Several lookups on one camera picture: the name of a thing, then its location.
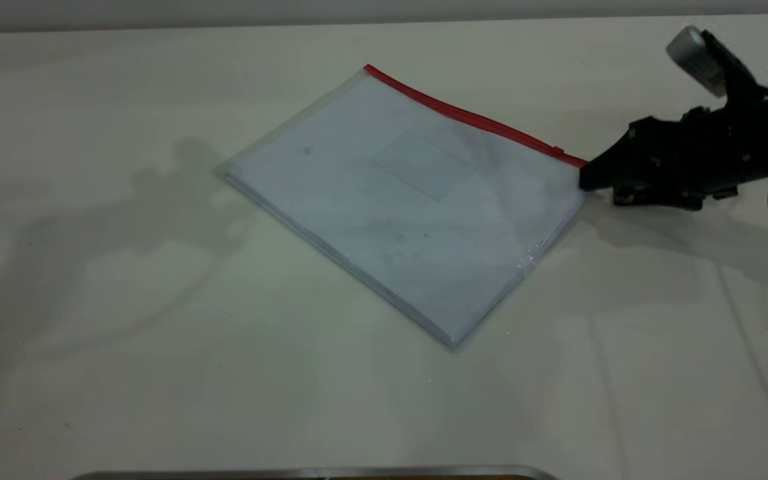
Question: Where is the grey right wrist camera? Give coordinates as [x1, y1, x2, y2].
[665, 26, 768, 107]

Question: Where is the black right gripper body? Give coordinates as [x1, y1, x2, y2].
[629, 90, 768, 211]

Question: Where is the clear plastic zipper bag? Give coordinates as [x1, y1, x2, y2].
[213, 64, 591, 352]

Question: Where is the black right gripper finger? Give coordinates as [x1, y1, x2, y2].
[579, 129, 646, 192]
[613, 186, 659, 207]

